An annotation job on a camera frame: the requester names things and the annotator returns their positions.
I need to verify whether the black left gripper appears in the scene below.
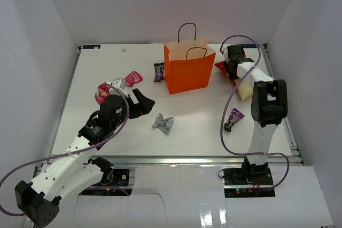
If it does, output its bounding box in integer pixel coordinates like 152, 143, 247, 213
112, 88, 154, 129

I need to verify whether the silver snack packet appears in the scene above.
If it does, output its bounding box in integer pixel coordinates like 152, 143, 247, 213
152, 113, 174, 134

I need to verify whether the small pink snack packet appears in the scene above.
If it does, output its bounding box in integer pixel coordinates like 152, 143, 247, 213
125, 70, 143, 87

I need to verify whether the brown M&M's candy packet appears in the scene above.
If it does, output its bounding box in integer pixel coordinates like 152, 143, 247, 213
154, 62, 165, 82

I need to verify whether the orange and cream chips bag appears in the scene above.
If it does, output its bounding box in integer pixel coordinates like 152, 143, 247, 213
214, 61, 253, 100

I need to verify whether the large pink Himalaya snack bag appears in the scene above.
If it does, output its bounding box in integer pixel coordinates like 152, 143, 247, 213
95, 82, 112, 105

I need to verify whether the purple candy packet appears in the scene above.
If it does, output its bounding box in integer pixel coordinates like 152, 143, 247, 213
224, 108, 245, 132

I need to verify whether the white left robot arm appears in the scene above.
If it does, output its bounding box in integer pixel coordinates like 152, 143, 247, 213
14, 89, 155, 227

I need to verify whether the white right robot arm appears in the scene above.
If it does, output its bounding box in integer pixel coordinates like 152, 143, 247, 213
223, 44, 287, 185

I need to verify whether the orange paper bag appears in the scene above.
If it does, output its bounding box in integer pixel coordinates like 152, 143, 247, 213
164, 22, 216, 95

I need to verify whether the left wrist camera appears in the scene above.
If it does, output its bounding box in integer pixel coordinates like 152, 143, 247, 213
106, 77, 126, 90

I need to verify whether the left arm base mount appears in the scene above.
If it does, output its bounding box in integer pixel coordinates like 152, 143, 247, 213
79, 169, 132, 196

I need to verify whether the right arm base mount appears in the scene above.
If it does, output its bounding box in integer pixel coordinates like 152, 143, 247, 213
217, 168, 276, 199

